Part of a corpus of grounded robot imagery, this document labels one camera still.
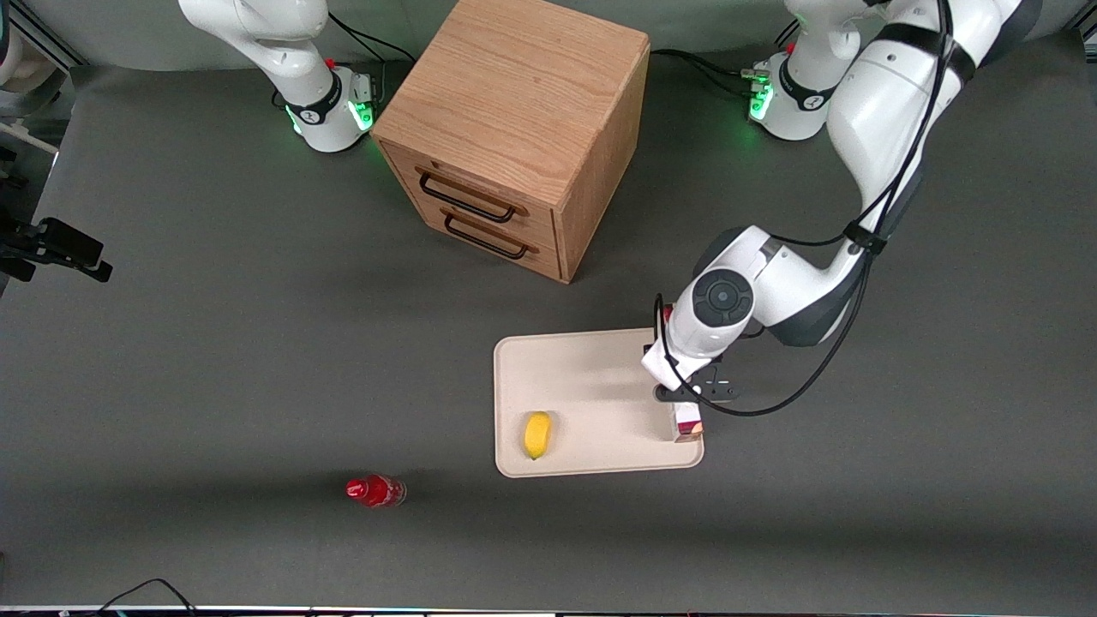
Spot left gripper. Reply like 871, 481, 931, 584
640, 337, 740, 404

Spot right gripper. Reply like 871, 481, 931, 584
0, 213, 113, 283

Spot beige plastic tray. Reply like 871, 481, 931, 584
493, 326, 705, 479

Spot yellow toy fruit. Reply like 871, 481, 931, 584
524, 411, 553, 461

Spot wooden drawer front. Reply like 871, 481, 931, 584
409, 194, 563, 283
382, 142, 560, 250

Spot red plastic bottle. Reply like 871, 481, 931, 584
345, 474, 407, 509

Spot wooden drawer cabinet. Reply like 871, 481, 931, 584
370, 0, 651, 285

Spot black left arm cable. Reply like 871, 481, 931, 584
654, 0, 956, 418

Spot aluminium frame rail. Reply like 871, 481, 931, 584
7, 0, 88, 71

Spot dark metal drawer handle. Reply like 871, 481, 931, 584
417, 167, 529, 225
441, 209, 540, 261

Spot black left base cable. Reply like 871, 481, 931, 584
649, 26, 802, 100

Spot black base cable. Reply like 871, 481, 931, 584
649, 26, 802, 100
326, 12, 417, 66

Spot black table edge cable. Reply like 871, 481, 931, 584
93, 578, 200, 617

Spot black right base cable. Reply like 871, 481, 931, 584
326, 12, 417, 66

